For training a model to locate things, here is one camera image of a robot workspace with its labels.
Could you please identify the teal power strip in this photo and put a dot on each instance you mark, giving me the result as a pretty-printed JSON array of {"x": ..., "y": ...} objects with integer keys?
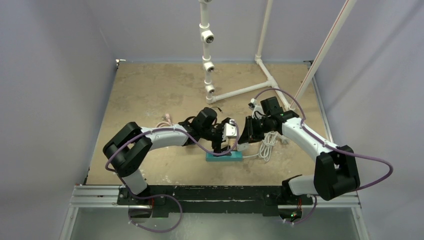
[{"x": 234, "y": 156}]

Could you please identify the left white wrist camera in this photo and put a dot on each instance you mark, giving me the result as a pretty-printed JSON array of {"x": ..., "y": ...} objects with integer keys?
[{"x": 229, "y": 130}]

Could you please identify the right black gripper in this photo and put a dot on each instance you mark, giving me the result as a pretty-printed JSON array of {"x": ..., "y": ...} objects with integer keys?
[{"x": 250, "y": 129}]

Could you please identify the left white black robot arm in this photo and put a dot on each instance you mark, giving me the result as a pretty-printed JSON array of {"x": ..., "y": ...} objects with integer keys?
[{"x": 126, "y": 151}]

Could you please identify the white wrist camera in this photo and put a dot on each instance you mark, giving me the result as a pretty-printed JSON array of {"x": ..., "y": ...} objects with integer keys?
[
  {"x": 229, "y": 130},
  {"x": 255, "y": 106}
]

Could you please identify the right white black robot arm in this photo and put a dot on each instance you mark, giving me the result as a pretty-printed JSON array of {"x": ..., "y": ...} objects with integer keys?
[{"x": 335, "y": 167}]

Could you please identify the white PVC pipe frame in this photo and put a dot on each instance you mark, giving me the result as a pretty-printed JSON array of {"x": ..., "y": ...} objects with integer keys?
[{"x": 243, "y": 41}]

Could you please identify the white square wall adapter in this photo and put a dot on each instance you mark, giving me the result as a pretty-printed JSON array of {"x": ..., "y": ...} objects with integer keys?
[{"x": 242, "y": 147}]

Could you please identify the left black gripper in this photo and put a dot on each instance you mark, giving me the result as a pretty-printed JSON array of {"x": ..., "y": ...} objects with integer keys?
[{"x": 216, "y": 146}]

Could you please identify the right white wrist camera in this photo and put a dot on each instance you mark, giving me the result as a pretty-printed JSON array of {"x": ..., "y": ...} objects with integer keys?
[{"x": 255, "y": 106}]

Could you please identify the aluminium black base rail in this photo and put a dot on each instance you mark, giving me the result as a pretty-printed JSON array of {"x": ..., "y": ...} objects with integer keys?
[{"x": 205, "y": 199}]

